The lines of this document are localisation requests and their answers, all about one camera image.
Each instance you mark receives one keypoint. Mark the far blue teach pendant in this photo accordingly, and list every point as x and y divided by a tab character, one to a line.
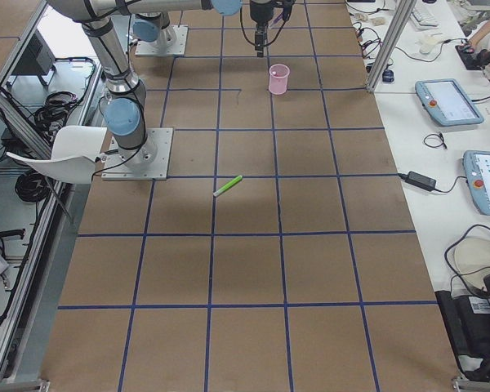
447	103

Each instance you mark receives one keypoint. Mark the near blue teach pendant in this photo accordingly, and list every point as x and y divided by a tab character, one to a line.
476	165

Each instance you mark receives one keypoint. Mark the aluminium frame post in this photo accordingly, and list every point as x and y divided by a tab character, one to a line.
396	27

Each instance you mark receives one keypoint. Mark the black power adapter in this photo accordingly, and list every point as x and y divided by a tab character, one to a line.
421	181

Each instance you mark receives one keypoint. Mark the pink mesh cup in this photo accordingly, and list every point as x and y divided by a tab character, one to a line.
278	83

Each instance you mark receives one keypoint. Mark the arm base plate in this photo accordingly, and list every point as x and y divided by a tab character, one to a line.
150	163
156	42

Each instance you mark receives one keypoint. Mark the white plastic chair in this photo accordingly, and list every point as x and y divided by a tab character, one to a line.
73	156

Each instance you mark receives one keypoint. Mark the blue teach pendant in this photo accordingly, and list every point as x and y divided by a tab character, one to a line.
476	165
447	103

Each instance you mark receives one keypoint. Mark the green marker pen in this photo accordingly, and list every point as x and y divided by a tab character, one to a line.
227	186

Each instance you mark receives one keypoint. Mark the black camera stand base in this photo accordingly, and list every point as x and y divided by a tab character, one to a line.
467	321

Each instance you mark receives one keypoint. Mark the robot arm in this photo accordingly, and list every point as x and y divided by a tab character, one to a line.
124	116

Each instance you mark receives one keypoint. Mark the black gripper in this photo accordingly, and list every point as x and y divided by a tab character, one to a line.
259	12

